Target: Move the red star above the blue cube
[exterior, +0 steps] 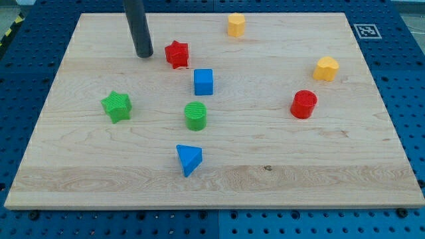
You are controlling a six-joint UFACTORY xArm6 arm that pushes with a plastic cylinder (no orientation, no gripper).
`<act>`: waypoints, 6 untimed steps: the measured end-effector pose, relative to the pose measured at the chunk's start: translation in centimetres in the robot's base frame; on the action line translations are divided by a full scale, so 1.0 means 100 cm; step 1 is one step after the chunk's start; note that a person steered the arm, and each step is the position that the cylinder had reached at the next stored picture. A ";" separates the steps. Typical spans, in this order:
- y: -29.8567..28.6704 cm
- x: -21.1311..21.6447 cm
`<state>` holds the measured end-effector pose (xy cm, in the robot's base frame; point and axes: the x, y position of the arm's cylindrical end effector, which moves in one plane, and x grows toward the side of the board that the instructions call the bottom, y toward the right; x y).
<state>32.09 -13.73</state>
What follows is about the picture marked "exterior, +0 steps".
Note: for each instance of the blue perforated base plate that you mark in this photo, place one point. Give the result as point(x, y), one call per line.
point(32, 59)

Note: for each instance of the blue triangle block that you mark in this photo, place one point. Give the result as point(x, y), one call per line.
point(190, 158)

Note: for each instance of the light wooden board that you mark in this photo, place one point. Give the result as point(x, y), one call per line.
point(256, 154)

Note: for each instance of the yellow heart block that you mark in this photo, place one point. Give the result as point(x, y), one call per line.
point(326, 69)

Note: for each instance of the green cylinder block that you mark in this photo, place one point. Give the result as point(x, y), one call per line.
point(195, 116)

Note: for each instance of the green star block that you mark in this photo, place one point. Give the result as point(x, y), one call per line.
point(117, 106)

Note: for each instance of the red cylinder block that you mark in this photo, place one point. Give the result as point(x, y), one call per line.
point(303, 104)

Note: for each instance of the red star block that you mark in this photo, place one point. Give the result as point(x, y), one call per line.
point(177, 54)

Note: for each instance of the yellow hexagon block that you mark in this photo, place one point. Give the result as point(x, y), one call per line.
point(236, 24)

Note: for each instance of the blue cube block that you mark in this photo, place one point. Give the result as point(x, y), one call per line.
point(203, 82)

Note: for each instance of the white fiducial marker tag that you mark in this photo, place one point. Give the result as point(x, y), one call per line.
point(367, 31)

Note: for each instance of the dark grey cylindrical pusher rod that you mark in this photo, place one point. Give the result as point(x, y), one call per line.
point(138, 26)

